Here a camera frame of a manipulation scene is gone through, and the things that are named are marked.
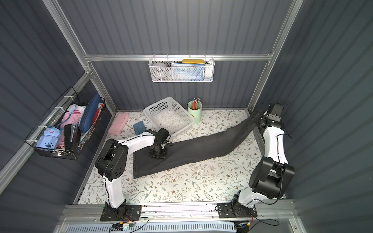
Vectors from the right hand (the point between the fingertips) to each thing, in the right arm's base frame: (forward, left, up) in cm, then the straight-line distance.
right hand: (264, 116), depth 83 cm
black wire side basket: (+2, +107, +10) cm, 107 cm away
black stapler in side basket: (-18, +98, +10) cm, 100 cm away
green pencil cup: (+16, +38, -15) cm, 44 cm away
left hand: (-16, +61, -24) cm, 67 cm away
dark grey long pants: (-4, +23, -24) cm, 33 cm away
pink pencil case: (+13, +99, -23) cm, 102 cm away
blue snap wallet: (+9, +82, -23) cm, 85 cm away
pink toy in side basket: (-10, +103, +9) cm, 104 cm away
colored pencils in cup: (+19, +40, -8) cm, 45 cm away
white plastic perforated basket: (+24, +61, -25) cm, 70 cm away
